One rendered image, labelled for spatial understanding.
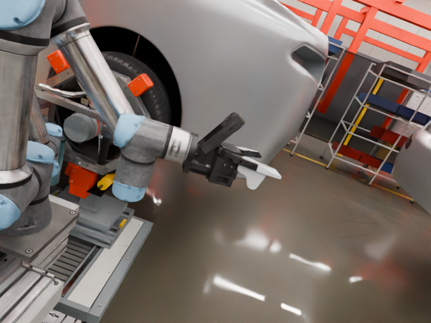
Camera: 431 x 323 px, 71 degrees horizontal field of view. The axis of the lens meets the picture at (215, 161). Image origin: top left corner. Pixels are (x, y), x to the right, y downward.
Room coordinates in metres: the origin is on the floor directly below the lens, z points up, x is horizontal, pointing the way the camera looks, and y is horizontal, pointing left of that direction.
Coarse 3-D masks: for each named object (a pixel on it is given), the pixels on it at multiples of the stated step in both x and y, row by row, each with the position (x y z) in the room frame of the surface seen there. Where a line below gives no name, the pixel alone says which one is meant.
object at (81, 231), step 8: (128, 208) 1.77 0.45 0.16; (120, 216) 1.66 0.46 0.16; (128, 216) 1.68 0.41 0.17; (80, 224) 1.46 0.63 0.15; (120, 224) 1.56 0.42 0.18; (72, 232) 1.41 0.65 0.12; (80, 232) 1.41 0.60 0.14; (88, 232) 1.41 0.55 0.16; (96, 232) 1.45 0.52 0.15; (104, 232) 1.46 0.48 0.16; (112, 232) 1.48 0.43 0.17; (120, 232) 1.55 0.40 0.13; (88, 240) 1.41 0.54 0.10; (96, 240) 1.41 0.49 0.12; (104, 240) 1.41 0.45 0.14; (112, 240) 1.42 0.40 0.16
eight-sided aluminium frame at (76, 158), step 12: (60, 72) 1.39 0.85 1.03; (72, 72) 1.39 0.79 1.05; (48, 84) 1.38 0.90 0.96; (60, 84) 1.43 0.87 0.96; (120, 84) 1.39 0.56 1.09; (132, 96) 1.39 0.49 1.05; (48, 108) 1.39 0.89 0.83; (144, 108) 1.43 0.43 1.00; (48, 120) 1.40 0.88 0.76; (72, 156) 1.39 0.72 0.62; (84, 156) 1.43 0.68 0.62; (96, 168) 1.39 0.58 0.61; (108, 168) 1.39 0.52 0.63
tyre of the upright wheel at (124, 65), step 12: (108, 60) 1.47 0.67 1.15; (120, 60) 1.48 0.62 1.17; (132, 60) 1.59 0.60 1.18; (120, 72) 1.47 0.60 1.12; (132, 72) 1.47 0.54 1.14; (144, 72) 1.55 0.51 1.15; (156, 84) 1.60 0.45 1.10; (144, 96) 1.47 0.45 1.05; (156, 96) 1.51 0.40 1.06; (156, 108) 1.48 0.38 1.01; (168, 108) 1.64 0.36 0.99; (156, 120) 1.48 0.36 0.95; (168, 120) 1.63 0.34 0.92
